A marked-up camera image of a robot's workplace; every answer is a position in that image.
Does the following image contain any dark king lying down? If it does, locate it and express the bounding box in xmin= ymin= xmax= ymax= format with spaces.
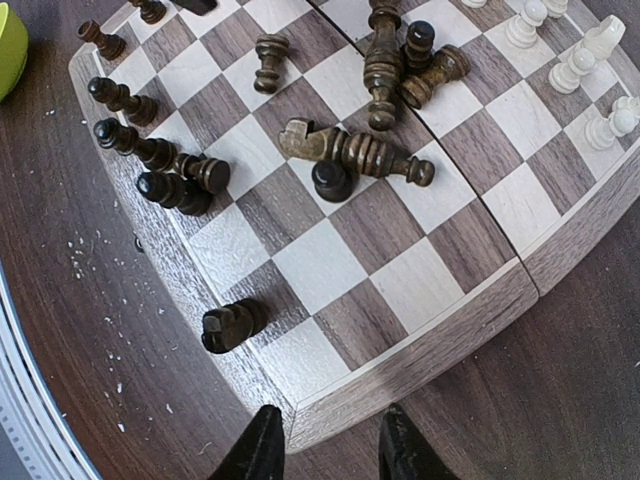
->
xmin=363 ymin=0 xmax=403 ymax=131

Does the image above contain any dark queen piece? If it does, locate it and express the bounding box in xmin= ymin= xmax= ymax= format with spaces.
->
xmin=93 ymin=117 xmax=177 ymax=172

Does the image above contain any wooden chess board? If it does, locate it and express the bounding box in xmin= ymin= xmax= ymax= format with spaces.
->
xmin=69 ymin=1 xmax=639 ymax=453

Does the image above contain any pile of dark chess pieces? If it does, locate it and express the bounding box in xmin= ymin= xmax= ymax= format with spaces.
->
xmin=399 ymin=20 xmax=471 ymax=109

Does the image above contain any dark knight piece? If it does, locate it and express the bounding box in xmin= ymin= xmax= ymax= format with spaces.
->
xmin=201 ymin=298 xmax=268 ymax=354

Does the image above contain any white pawn piece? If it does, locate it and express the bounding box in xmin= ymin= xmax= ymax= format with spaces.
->
xmin=505 ymin=0 xmax=548 ymax=49

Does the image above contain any dark knight lying down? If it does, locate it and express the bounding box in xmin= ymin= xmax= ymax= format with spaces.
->
xmin=277 ymin=118 xmax=435 ymax=187

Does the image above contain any dark pawn lying down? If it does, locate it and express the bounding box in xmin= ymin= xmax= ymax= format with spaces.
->
xmin=254 ymin=34 xmax=290 ymax=94

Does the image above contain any white bishop piece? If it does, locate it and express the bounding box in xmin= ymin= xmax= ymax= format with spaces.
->
xmin=548 ymin=15 xmax=626 ymax=94

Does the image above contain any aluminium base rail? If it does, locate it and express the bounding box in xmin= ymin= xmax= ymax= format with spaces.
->
xmin=1 ymin=276 xmax=101 ymax=480

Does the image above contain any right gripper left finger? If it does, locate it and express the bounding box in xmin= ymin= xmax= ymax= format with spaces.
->
xmin=208 ymin=405 xmax=285 ymax=480

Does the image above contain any green plastic bowl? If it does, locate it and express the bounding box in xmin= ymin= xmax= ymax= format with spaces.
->
xmin=0 ymin=2 xmax=29 ymax=100

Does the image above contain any dark pawn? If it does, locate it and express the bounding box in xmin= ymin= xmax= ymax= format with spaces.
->
xmin=174 ymin=153 xmax=231 ymax=195
xmin=311 ymin=160 xmax=356 ymax=203
xmin=254 ymin=34 xmax=290 ymax=94
xmin=136 ymin=171 xmax=213 ymax=216

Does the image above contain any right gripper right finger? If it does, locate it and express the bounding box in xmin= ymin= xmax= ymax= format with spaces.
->
xmin=378 ymin=403 xmax=459 ymax=480

